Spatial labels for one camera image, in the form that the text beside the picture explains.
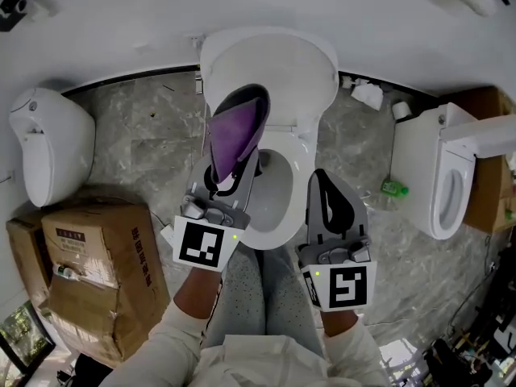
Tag crumpled white tissue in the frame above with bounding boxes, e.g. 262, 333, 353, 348
350, 81, 385, 111

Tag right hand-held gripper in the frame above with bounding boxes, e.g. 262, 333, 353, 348
295, 169, 378, 312

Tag person's grey speckled trousers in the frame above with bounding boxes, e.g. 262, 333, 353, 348
200, 244, 324, 359

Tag black floor cable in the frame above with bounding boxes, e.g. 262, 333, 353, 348
446, 235, 500, 331

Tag large printed cardboard box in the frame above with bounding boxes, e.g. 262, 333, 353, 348
40, 202, 171, 369

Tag loose toilet paper roll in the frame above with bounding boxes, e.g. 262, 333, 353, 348
391, 100, 414, 122

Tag white toilet lid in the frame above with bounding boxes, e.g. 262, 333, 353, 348
203, 30, 339, 132

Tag white toilet with tank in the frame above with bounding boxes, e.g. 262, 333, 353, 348
185, 25, 340, 252

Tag white tankless toilet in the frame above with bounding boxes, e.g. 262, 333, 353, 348
389, 102, 516, 241

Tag cluttered equipment rack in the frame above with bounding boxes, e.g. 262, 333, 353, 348
422, 316, 516, 387

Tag purple and grey cleaning cloth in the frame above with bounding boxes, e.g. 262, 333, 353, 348
203, 83, 271, 185

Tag small worn cardboard box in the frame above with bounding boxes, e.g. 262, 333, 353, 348
5, 214, 53, 312

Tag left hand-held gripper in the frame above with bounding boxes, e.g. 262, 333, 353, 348
172, 147, 264, 273

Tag green bottle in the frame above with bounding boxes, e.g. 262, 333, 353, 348
380, 178, 410, 198

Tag person's right forearm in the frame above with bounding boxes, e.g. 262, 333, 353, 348
319, 307, 389, 387

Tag plain cardboard box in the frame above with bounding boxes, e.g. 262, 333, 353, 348
443, 85, 516, 234

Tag nearly empty toilet paper roll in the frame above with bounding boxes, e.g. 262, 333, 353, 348
15, 0, 58, 23

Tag white egg-shaped toilet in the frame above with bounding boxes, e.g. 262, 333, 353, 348
8, 86, 97, 209

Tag person's left forearm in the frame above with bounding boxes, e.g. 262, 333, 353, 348
120, 264, 223, 387

